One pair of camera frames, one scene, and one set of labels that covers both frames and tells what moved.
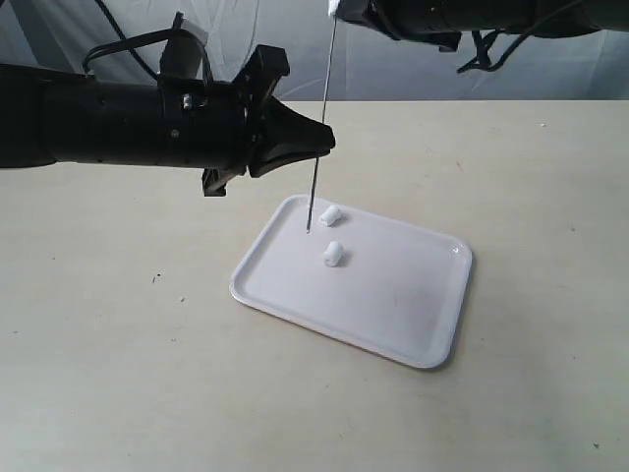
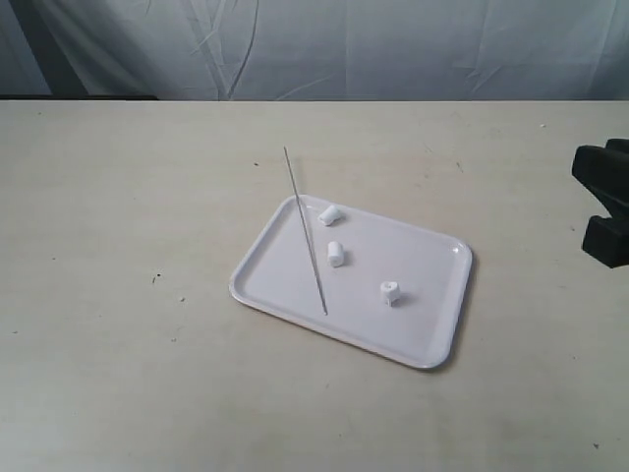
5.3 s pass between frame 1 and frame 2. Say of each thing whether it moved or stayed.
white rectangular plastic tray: stayed
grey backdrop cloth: stayed
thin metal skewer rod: moved
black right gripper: moved
